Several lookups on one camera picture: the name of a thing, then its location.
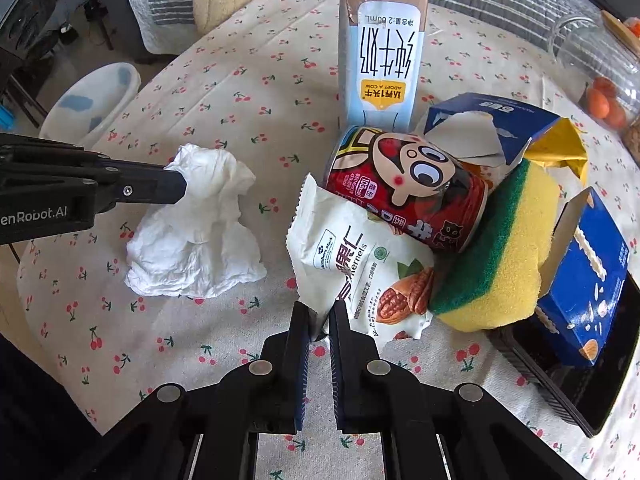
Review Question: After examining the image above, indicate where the blue snack box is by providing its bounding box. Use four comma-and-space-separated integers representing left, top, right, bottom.
535, 186, 630, 367

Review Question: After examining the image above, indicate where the light blue milk carton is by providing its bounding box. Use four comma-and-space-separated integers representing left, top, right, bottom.
338, 0, 430, 133

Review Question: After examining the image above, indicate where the torn blue cardboard box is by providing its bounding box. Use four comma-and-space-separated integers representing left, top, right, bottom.
424, 92, 561, 168

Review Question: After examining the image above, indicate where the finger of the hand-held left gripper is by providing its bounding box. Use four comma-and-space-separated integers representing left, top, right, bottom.
0, 132, 189, 206

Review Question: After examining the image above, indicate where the small orange tomato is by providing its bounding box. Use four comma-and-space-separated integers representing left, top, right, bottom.
586, 89, 611, 117
606, 102, 628, 130

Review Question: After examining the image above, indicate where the black chair grey cushion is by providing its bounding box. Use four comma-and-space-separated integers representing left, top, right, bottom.
50, 0, 148, 63

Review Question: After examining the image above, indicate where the red cartoon drink can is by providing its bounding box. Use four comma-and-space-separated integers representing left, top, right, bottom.
325, 125, 488, 254

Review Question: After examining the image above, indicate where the black tray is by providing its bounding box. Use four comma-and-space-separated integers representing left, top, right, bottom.
492, 272, 640, 438

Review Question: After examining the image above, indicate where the yellow green sponge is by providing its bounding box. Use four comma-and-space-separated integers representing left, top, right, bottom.
430, 160, 563, 333

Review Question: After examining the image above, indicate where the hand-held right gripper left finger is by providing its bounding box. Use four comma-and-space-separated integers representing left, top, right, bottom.
65, 301, 313, 480

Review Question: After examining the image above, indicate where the clear plastic cup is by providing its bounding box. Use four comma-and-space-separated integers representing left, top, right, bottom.
547, 15, 640, 131

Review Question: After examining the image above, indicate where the black machine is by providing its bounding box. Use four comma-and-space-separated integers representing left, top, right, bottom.
0, 0, 56, 66

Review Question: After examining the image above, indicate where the yellow foil bag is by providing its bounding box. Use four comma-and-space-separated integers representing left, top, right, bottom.
525, 117, 590, 186

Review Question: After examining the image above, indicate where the white nut snack packet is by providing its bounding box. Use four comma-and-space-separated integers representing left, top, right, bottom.
286, 172, 435, 356

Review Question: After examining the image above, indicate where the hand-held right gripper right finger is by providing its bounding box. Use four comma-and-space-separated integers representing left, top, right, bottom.
327, 301, 586, 480

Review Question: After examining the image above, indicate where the white plastic bowl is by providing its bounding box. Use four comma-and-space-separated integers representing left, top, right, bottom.
39, 62, 142, 148

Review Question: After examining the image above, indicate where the cherry print cloth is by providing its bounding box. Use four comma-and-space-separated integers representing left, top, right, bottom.
17, 0, 640, 480

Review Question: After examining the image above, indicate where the white tissue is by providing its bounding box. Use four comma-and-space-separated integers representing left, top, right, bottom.
125, 143, 268, 299

